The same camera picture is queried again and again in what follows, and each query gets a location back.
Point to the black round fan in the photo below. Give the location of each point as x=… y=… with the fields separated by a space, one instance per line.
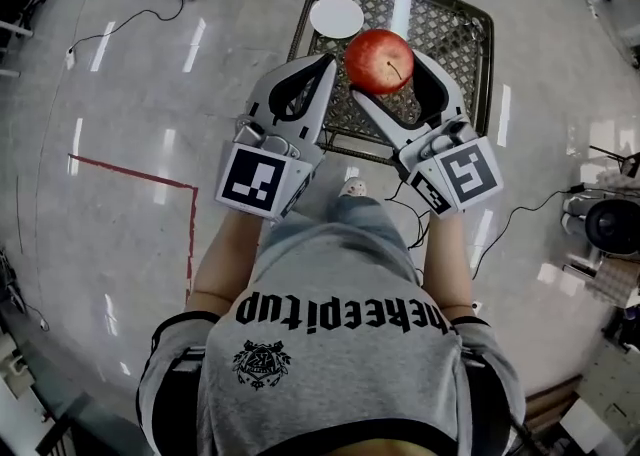
x=612 y=226

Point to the dark metal mesh table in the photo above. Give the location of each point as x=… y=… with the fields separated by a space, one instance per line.
x=440 y=29

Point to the person's white clog shoe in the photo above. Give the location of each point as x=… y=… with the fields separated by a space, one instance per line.
x=354 y=188

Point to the red floor tape line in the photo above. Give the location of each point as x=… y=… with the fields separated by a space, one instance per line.
x=192 y=224

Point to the white round plate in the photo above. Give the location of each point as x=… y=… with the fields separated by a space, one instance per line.
x=335 y=14

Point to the red apple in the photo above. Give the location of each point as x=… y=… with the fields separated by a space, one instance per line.
x=377 y=61

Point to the person's left forearm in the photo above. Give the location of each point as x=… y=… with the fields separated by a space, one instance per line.
x=225 y=264

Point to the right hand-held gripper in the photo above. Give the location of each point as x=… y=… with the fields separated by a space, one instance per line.
x=465 y=171

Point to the person's denim trouser leg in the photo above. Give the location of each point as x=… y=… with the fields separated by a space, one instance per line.
x=357 y=214

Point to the person's right forearm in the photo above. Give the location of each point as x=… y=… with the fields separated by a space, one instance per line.
x=447 y=264

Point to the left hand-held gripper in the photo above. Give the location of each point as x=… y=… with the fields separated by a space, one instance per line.
x=252 y=179

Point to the grey printed t-shirt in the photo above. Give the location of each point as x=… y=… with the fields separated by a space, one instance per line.
x=330 y=369

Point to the white flat box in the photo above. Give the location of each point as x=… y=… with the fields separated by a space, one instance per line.
x=592 y=419

